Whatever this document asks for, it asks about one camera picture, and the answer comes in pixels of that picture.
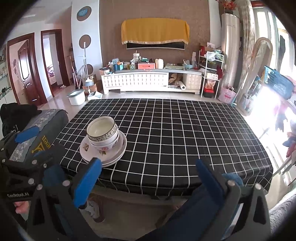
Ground person's left hand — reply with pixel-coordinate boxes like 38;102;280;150
13;201;31;215

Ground green patterned bowl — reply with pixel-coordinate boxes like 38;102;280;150
87;116;118;142

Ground pink bag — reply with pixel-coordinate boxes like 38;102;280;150
218;87;237;104

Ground grey fabric sofa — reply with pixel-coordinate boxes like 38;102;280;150
268;192;296;232

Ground round wall decor blue plate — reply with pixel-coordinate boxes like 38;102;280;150
77;6;92;20

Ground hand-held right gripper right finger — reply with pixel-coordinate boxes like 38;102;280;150
195;159;271;241

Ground beige tufted storage box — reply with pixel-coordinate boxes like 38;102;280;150
183;74;202;91

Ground white plate with pink flowers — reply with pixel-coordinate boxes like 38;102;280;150
81;139;127;165

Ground black checked tablecloth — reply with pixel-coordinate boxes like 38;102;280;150
54;98;274;200

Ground white mop bucket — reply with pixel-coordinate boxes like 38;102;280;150
67;89;85;106

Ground patterned curtain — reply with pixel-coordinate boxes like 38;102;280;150
238;0;257;93

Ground brown wooden door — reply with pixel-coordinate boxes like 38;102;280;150
7;32;47;106

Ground blue plastic basket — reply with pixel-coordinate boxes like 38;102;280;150
264;65;295;100

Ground white shelf rack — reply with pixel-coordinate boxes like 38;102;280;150
200;51;225;98

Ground plain white plate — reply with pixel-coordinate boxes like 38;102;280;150
87;151;122;168

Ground white dustpan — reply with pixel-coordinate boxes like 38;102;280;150
87;90;102;101

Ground plain white bowl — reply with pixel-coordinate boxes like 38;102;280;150
89;130;120;147

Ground silver standing air conditioner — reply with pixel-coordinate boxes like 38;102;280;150
221;13;241;93

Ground brown door frame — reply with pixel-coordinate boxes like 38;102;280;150
41;29;70;98

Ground grey sofa with lace cover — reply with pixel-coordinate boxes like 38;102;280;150
0;103;69;160

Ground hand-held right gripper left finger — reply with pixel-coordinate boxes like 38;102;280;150
26;157;102;241

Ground yellow television cover cloth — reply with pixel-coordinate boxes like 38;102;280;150
121;18;190;45

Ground black clothes pile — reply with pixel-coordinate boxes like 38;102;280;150
0;103;42;137

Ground dark hanging garment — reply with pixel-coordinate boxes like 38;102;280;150
279;35;287;65

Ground white bowl with red mark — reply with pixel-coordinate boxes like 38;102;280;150
91;137;121;156

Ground red artificial flowers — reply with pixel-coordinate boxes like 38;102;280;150
218;0;237;14

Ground black television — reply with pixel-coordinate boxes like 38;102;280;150
126;40;185;50

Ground white plate with bear print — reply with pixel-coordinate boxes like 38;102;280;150
80;133;127;163

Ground leaning wooden-framed panel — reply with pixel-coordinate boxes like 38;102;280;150
236;37;273;116

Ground white television cabinet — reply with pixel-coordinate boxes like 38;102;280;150
101;68;203;95

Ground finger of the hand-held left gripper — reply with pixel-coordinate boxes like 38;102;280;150
0;126;40;160
0;145;66;186

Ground clothes drying rack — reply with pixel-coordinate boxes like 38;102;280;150
266;100;296;167

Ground clutter of small items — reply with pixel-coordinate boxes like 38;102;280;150
109;53;139;71

